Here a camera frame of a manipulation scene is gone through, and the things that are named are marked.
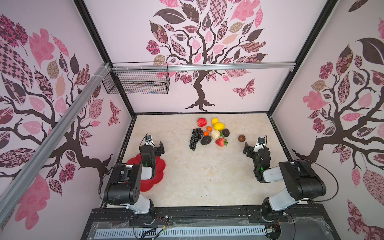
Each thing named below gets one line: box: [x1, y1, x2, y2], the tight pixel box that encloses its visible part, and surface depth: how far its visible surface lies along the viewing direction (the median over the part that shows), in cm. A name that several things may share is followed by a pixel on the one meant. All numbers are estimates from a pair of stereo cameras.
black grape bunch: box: [189, 128, 204, 151], surface depth 102 cm
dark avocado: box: [200, 135, 212, 145], surface depth 102 cm
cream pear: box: [211, 129, 221, 140], surface depth 104 cm
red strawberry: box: [215, 138, 228, 147], surface depth 102 cm
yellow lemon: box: [213, 122, 226, 131], surface depth 112 cm
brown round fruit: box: [238, 134, 246, 142], surface depth 103 cm
